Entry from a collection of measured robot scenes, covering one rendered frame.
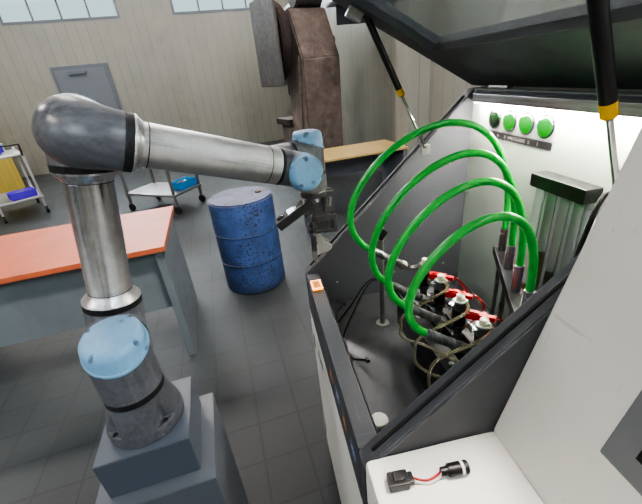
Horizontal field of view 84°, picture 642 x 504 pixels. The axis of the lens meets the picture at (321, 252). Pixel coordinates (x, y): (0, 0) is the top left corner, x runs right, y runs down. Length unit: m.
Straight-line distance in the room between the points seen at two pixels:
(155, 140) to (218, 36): 9.39
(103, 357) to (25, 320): 1.78
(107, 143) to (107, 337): 0.36
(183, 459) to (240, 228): 1.97
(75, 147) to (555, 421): 0.78
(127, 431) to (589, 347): 0.79
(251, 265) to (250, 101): 7.59
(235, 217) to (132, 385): 1.96
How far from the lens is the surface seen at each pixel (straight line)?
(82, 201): 0.80
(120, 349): 0.76
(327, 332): 0.91
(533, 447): 0.65
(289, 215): 0.95
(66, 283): 2.36
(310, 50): 5.81
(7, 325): 2.58
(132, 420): 0.85
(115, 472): 0.91
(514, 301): 0.79
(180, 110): 9.99
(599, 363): 0.55
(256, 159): 0.70
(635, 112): 0.78
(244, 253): 2.74
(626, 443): 0.55
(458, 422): 0.66
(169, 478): 0.94
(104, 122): 0.65
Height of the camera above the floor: 1.53
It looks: 27 degrees down
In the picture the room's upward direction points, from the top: 6 degrees counter-clockwise
